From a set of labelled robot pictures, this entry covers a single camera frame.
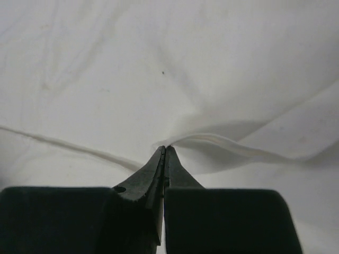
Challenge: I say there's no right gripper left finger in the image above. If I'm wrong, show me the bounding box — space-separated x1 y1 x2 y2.
1 146 166 253

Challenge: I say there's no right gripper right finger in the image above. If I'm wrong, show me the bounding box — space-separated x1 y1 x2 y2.
164 146 302 253

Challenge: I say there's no white t shirt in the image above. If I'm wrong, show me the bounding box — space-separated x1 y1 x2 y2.
1 1 338 253

